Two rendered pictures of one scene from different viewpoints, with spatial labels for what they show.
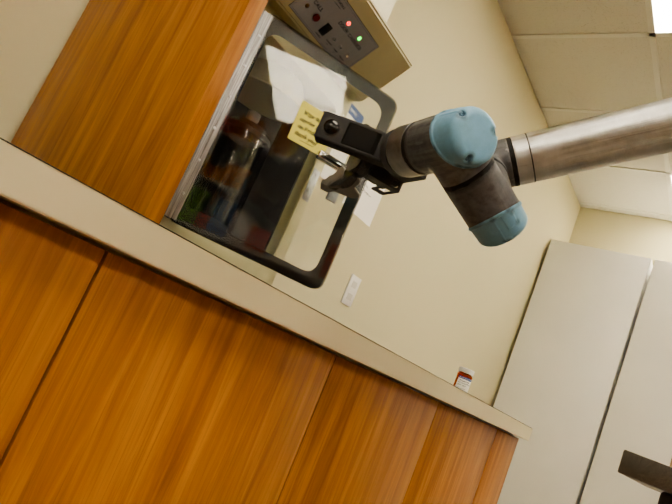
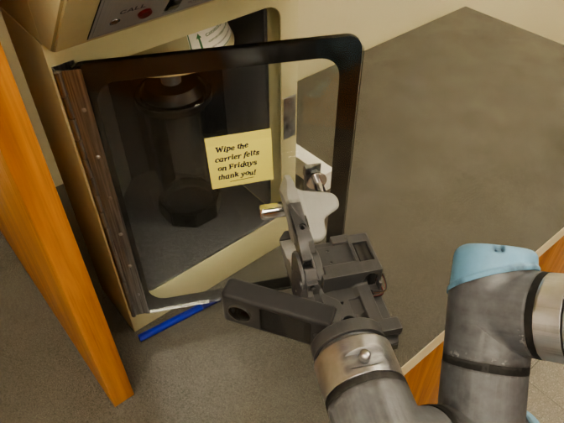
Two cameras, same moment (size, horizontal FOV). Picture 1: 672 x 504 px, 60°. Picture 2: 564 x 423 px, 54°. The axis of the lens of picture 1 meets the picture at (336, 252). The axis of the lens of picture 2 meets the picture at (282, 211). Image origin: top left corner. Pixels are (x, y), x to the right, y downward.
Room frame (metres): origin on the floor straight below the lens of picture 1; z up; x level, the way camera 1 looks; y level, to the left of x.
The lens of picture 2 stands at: (0.50, -0.04, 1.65)
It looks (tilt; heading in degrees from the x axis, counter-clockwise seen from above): 44 degrees down; 13
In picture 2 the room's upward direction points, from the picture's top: straight up
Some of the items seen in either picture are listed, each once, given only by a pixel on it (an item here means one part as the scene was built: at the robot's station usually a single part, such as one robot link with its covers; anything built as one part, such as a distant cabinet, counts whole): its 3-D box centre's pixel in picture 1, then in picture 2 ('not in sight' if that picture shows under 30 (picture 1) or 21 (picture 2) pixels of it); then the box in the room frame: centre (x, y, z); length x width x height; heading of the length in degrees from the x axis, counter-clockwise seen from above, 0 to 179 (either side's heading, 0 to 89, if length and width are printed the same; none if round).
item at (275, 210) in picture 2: (335, 168); (295, 197); (0.99, 0.06, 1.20); 0.10 x 0.05 x 0.03; 115
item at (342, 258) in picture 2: (386, 159); (339, 299); (0.85, -0.02, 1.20); 0.12 x 0.09 x 0.08; 25
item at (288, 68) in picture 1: (292, 154); (232, 196); (0.98, 0.14, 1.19); 0.30 x 0.01 x 0.40; 115
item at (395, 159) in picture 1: (414, 148); (357, 368); (0.77, -0.04, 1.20); 0.08 x 0.05 x 0.08; 115
